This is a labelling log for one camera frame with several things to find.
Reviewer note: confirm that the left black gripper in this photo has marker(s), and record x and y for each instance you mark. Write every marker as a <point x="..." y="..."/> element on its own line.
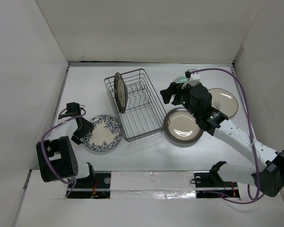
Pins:
<point x="87" y="128"/>

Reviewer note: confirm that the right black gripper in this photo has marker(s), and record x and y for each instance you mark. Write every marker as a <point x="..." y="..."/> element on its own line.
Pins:
<point x="173" y="89"/>

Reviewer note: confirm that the teal flower plate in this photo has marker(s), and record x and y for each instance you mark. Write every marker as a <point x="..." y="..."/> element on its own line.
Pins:
<point x="180" y="80"/>

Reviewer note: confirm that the blue floral plate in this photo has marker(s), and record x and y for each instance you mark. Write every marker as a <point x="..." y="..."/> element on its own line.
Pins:
<point x="106" y="135"/>

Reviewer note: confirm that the brown rim cream plate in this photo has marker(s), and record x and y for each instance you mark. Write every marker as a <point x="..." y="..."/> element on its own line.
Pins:
<point x="180" y="126"/>

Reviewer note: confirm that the dark striped rim plate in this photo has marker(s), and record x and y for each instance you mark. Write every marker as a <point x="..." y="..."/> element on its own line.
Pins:
<point x="120" y="91"/>

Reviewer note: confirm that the cream tree pattern plate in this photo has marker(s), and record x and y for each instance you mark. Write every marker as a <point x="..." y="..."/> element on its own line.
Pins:
<point x="224" y="101"/>

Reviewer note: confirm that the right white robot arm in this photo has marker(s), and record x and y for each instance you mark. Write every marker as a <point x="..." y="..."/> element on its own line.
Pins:
<point x="268" y="173"/>

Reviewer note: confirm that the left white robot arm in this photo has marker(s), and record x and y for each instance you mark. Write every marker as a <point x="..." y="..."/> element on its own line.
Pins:
<point x="56" y="158"/>

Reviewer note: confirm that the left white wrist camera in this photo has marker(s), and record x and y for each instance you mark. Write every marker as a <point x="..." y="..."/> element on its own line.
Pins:
<point x="72" y="109"/>

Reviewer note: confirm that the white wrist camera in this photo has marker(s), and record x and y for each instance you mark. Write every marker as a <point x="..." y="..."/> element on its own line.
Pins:
<point x="191" y="73"/>
<point x="72" y="109"/>

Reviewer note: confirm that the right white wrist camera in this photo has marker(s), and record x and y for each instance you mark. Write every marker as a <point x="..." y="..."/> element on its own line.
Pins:
<point x="191" y="73"/>

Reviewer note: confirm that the grey wire dish rack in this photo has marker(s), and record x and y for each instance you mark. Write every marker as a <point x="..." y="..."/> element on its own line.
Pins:
<point x="144" y="113"/>

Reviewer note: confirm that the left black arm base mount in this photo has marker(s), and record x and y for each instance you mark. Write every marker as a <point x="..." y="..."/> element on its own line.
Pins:
<point x="94" y="179"/>

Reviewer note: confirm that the silver taped front rail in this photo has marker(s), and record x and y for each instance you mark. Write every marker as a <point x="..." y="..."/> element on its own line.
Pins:
<point x="160" y="185"/>

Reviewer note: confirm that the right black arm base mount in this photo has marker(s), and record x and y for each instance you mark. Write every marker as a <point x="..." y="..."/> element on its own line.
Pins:
<point x="208" y="184"/>

